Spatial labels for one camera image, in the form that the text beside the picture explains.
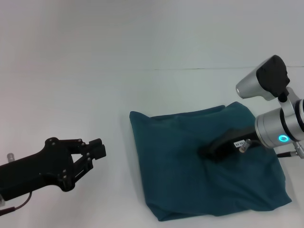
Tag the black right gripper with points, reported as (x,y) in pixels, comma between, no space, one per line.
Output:
(235,142)

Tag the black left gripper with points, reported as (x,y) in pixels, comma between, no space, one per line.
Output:
(35,171)

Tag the teal blue shirt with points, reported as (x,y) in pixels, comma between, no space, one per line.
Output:
(190,166)

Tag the silver plug at left wrist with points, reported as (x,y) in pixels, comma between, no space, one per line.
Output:
(10,157)

